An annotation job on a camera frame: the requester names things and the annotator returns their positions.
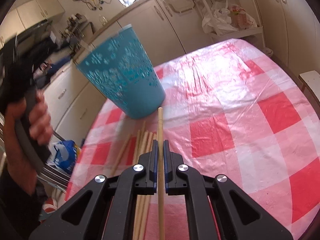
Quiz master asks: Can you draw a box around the person's left hand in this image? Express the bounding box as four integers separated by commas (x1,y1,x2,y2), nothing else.
3,90,53,196

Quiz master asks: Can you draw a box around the blue plastic bag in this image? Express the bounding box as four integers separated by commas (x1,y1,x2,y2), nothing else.
47,140,81,176

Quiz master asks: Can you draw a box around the teal perforated bin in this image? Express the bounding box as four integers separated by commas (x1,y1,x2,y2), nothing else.
77,25,165,119

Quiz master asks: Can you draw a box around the red checkered tablecloth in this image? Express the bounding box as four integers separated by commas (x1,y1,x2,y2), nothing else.
65,38,320,240

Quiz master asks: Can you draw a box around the white stool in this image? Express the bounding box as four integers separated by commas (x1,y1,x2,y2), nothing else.
298,70,320,103

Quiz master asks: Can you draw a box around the white plastic bag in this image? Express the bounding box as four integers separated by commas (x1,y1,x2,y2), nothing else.
202,0,258,35

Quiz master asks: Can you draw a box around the white storage trolley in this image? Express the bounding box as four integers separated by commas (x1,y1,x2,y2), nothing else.
194,0,265,50

